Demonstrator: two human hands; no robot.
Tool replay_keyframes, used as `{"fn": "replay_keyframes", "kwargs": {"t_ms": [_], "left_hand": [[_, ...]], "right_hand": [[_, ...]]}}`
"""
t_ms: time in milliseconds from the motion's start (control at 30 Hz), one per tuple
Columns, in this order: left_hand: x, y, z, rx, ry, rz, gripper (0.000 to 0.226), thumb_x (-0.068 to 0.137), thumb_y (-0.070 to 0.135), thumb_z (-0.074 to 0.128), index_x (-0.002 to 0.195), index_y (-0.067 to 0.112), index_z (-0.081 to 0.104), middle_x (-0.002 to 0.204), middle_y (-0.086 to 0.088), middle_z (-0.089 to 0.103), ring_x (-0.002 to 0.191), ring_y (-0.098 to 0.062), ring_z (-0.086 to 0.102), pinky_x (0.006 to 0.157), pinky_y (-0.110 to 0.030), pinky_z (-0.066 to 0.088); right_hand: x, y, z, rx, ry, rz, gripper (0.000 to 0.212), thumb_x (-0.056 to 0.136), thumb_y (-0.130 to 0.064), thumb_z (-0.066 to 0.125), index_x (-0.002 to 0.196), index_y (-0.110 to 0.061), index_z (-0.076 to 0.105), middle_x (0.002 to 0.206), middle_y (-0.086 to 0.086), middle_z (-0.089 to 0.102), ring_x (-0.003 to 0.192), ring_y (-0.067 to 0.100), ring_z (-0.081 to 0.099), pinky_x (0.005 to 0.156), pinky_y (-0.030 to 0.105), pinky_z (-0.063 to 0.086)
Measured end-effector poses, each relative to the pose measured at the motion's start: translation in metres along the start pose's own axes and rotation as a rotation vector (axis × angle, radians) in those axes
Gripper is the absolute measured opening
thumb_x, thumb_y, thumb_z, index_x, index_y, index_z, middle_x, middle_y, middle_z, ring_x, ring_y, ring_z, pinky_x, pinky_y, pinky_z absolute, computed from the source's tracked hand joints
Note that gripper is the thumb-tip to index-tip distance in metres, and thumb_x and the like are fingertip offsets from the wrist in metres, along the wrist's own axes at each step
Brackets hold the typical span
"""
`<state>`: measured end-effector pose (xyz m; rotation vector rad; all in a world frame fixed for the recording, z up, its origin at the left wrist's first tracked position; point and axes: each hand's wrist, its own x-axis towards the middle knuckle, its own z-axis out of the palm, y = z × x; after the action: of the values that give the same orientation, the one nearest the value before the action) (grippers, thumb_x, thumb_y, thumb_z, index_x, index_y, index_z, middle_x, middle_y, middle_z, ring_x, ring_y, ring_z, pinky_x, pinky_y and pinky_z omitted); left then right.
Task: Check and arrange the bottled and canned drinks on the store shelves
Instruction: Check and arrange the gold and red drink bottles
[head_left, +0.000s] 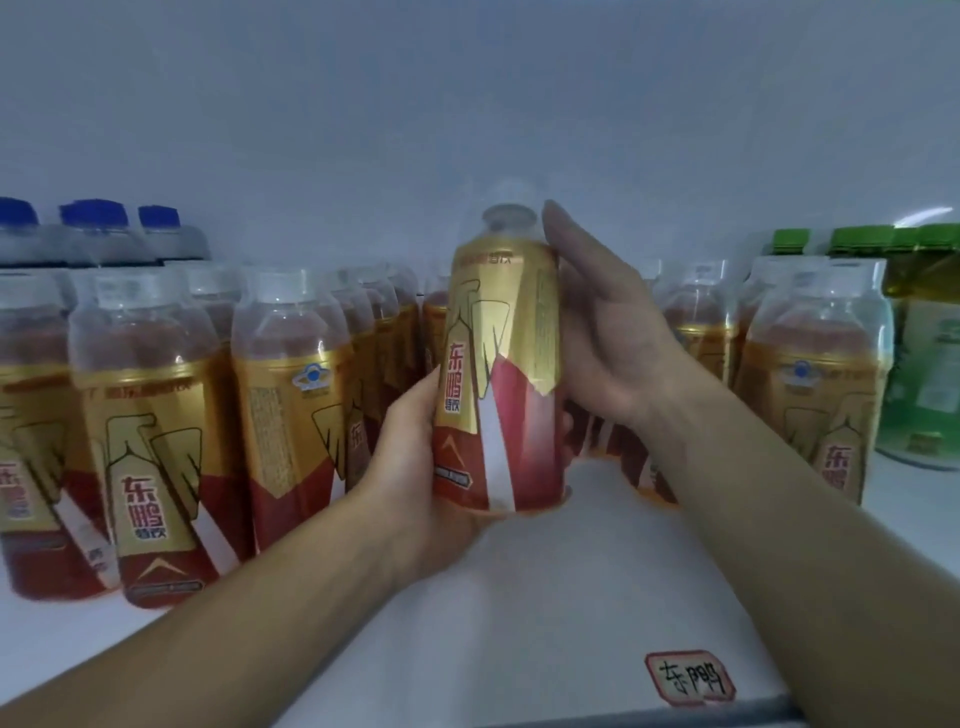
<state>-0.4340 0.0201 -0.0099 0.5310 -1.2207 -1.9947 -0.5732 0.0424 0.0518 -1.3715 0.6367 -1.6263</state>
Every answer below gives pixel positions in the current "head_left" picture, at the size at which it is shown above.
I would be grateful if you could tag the person's left hand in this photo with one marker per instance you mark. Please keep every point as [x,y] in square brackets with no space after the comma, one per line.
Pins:
[405,510]

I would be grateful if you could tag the person's right hand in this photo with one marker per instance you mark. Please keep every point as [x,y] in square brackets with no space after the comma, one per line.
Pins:
[623,338]

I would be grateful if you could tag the gold red drink bottle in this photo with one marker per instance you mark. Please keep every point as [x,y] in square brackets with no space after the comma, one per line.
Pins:
[503,375]

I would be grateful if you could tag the row of amber drink bottles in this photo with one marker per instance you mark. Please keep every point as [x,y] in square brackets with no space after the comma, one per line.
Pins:
[165,450]

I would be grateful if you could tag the white metal shelf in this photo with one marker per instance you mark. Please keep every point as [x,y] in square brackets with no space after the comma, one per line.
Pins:
[525,105]

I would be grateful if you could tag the row of green-capped bottles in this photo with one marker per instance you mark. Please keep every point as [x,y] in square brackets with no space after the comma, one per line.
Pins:
[923,330]

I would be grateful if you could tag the group of blue-capped cola bottles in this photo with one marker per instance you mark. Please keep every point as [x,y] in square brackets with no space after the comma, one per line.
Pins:
[90,233]

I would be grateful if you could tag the person's right forearm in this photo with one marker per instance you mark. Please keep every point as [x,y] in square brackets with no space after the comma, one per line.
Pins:
[825,570]

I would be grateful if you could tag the person's left forearm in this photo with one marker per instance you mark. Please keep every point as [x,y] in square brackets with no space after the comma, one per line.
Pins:
[180,645]

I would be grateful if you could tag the grey shelf label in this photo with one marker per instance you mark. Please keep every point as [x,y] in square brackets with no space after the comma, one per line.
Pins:
[690,677]

